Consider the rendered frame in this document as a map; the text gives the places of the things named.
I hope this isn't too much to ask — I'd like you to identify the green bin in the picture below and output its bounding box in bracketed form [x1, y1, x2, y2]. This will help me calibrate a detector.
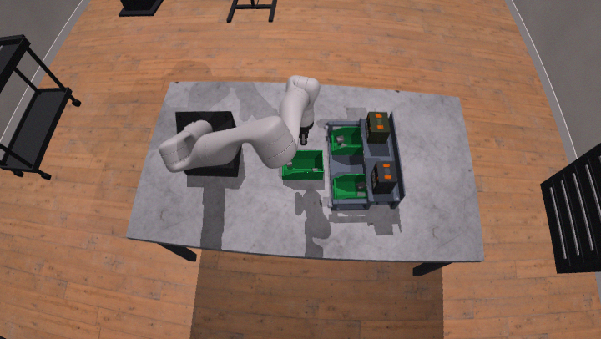
[333, 174, 367, 200]
[331, 127, 363, 155]
[282, 150, 324, 180]

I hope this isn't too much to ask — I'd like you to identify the olive green tool case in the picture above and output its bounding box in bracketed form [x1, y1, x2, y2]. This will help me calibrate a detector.
[365, 112, 391, 144]

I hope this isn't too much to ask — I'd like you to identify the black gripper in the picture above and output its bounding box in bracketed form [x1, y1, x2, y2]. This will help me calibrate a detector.
[299, 121, 314, 145]

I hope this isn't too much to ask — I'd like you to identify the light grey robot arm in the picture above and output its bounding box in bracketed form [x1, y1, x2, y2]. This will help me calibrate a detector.
[159, 75, 321, 173]

